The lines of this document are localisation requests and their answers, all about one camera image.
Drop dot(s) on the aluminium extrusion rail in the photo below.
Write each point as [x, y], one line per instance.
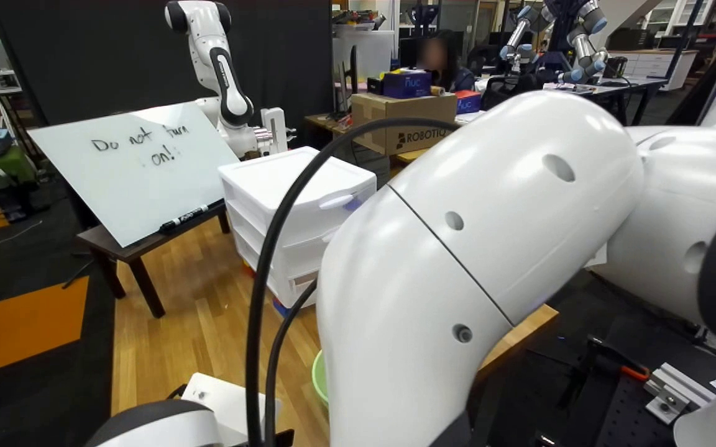
[690, 394]

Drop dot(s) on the blue grey background robot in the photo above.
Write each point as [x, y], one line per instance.
[553, 37]

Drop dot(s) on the black marker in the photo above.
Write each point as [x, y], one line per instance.
[183, 222]

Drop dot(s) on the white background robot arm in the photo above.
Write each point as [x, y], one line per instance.
[216, 75]

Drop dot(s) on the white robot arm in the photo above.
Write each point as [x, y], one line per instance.
[490, 273]

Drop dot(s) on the large printed cardboard box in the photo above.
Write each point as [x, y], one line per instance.
[399, 114]

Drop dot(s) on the small dark wooden bench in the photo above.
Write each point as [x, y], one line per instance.
[138, 276]

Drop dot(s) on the white plastic drawer unit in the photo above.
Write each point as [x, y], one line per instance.
[291, 195]

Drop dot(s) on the whiteboard with handwriting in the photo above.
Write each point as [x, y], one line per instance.
[125, 181]

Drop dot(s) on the light-green plastic bowl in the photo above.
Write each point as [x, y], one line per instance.
[318, 376]

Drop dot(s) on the small blue pad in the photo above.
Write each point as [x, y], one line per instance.
[282, 309]

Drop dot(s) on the black partition panel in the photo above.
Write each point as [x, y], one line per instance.
[86, 51]

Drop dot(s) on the blue black box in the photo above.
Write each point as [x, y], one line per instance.
[399, 82]

